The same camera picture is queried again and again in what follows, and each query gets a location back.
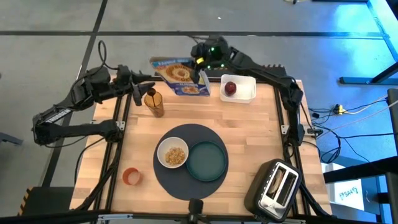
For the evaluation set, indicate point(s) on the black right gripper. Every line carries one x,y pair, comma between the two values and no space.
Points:
214,56

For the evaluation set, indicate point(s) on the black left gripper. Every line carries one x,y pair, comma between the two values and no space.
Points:
126,79

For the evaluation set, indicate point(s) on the Honey Bunches cereal box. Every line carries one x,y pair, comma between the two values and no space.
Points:
180,73

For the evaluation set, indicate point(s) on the red apple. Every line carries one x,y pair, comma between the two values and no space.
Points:
230,88

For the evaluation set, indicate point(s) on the orange plastic cup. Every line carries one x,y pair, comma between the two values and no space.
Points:
131,176

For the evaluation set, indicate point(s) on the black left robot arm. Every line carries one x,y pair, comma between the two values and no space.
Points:
62,113

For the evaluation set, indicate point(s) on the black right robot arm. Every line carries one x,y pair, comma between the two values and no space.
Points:
270,74

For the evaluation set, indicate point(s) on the amber plastic cup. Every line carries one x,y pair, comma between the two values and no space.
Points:
154,102

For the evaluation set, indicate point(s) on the white plastic bin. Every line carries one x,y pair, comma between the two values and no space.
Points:
245,88

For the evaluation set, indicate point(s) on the white ribbed bowl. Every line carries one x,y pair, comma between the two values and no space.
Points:
163,147

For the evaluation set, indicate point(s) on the cereal flakes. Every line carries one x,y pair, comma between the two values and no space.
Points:
175,156

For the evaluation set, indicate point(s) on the teal plate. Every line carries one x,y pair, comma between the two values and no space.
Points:
206,161

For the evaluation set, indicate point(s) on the dark round woven placemat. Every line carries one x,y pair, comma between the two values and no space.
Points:
186,186

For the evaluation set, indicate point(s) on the bread slice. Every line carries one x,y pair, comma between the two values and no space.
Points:
275,183

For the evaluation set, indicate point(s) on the black silver toaster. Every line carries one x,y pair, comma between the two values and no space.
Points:
258,199

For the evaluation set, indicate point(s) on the black crate with orange stripes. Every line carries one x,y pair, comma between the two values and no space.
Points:
49,200

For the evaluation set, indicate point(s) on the yellow power plug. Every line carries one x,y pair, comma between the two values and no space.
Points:
339,109

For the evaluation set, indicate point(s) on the white labelled box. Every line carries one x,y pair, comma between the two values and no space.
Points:
349,194

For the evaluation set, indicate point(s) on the silver frame bracket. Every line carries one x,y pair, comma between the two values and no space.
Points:
120,125
284,129

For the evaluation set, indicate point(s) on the black table-level camera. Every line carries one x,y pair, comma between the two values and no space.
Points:
196,207

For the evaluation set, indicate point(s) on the black aluminium table frame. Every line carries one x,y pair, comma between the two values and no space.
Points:
46,217

